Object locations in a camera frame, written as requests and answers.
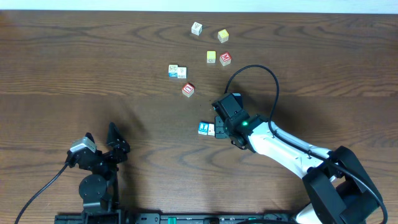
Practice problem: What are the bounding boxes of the white block blue picture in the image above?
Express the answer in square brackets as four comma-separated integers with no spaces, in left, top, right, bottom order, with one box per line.
[168,64,178,77]

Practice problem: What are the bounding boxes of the red U block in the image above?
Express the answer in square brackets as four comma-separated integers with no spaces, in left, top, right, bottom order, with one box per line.
[182,83,195,98]

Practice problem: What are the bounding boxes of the yellow-green block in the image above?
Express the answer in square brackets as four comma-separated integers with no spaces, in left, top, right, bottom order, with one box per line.
[206,51,216,63]

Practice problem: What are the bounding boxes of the camera cable black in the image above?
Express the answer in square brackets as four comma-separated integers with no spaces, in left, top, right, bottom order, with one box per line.
[224,64,389,224]
[14,163,68,224]

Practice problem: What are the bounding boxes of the blue J block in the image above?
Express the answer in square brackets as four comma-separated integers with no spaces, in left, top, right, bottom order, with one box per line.
[198,122,209,135]

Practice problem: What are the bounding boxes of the red M block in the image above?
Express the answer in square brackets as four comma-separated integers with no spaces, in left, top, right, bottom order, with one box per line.
[220,52,232,66]

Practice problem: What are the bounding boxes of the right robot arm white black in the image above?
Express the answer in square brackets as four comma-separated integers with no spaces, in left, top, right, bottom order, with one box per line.
[212,93,386,223]

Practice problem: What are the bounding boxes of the white block red dots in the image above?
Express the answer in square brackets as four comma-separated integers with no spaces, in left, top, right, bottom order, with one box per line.
[207,123,215,136]

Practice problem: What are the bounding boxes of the white block top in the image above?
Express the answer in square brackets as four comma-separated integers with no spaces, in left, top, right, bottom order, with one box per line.
[191,22,203,35]

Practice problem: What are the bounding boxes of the left camera cable black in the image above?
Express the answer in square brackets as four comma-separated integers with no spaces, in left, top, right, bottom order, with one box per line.
[14,163,68,224]

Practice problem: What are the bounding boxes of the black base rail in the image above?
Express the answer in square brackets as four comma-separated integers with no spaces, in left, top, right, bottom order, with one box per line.
[54,212,294,224]

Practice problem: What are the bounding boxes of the white block black text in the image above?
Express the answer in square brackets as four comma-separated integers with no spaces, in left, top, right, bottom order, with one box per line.
[177,67,187,79]

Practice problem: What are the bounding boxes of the yellow block top right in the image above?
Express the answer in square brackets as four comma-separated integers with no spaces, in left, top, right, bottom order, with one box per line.
[218,29,229,43]

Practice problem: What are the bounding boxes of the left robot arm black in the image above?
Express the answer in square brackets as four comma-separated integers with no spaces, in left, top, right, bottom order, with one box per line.
[65,122,131,216]

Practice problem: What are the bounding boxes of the right camera cable black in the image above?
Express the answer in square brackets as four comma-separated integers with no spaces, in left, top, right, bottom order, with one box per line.
[224,64,389,224]

